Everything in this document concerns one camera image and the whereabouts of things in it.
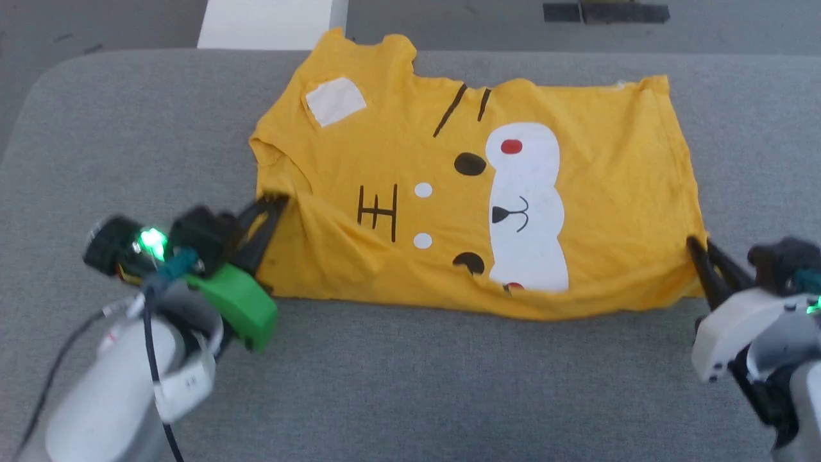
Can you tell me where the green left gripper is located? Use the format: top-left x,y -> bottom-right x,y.
186,194 -> 289,352

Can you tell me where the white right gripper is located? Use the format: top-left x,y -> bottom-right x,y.
686,236 -> 804,384

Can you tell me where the yellow tiger face t-shirt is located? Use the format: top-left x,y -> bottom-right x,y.
249,28 -> 709,321

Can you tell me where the white rectangular block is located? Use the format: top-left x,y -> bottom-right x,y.
198,0 -> 349,50

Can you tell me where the grey fabric sofa seat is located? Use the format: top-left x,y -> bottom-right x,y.
0,50 -> 821,462

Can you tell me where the black floor strip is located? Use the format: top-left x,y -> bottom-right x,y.
543,2 -> 670,24

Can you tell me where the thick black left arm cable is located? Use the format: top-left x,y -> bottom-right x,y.
142,286 -> 187,462

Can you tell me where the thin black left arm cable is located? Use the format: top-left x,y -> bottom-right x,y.
13,307 -> 132,453

